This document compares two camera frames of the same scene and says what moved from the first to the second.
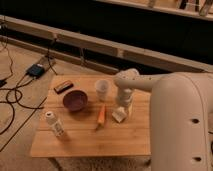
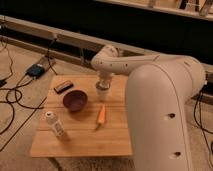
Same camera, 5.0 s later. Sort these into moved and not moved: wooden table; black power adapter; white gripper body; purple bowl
Moved: white gripper body
Not moved: purple bowl; black power adapter; wooden table
